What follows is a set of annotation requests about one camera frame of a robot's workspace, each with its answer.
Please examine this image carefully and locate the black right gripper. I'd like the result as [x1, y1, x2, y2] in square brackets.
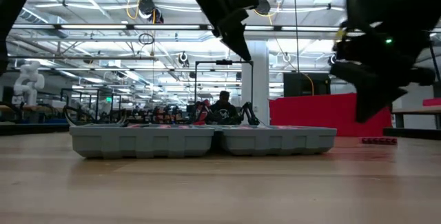
[329, 26, 437, 125]

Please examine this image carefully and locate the pink screwdriver bit holder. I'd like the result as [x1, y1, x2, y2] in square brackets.
[360, 136, 398, 146]

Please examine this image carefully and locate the red plastic bin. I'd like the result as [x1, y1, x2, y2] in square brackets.
[268, 92, 393, 138]

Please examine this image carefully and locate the grey plastic tool case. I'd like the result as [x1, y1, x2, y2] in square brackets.
[68, 123, 338, 160]

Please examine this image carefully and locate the wooden side table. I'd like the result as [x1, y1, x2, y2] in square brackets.
[391, 105, 441, 130]

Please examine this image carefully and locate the white round pillar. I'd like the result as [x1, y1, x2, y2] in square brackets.
[241, 40, 271, 125]

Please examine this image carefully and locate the small distant ceiling reel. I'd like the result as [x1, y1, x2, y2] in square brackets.
[177, 51, 190, 68]

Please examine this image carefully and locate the small red box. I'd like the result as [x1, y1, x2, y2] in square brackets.
[422, 97, 441, 108]

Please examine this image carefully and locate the person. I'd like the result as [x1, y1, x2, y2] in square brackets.
[209, 90, 240, 125]

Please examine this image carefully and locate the thin black slanted pole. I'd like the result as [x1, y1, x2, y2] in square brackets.
[429, 39, 441, 82]

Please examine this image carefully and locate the black background frame stand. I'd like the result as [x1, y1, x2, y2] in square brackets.
[194, 59, 254, 115]

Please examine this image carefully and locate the black ceiling cable reel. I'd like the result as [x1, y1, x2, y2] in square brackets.
[256, 0, 272, 16]
[137, 0, 165, 25]

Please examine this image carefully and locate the thin black vertical cable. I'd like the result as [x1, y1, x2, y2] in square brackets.
[293, 0, 301, 74]

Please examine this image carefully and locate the short yellow cable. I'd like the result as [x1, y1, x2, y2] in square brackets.
[302, 72, 316, 96]

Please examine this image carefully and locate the black hanging cable loop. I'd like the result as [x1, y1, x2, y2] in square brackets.
[138, 32, 155, 46]

